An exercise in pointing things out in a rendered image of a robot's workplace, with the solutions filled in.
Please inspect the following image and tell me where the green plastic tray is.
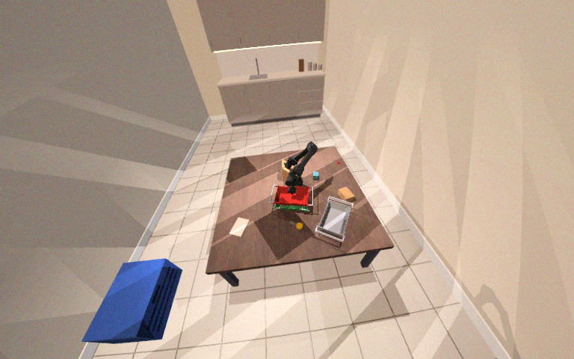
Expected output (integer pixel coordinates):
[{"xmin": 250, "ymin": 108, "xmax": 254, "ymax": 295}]
[{"xmin": 272, "ymin": 204, "xmax": 310, "ymax": 212}]

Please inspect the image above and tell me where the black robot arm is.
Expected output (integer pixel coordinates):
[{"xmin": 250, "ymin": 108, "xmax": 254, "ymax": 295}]
[{"xmin": 284, "ymin": 141, "xmax": 318, "ymax": 186}]

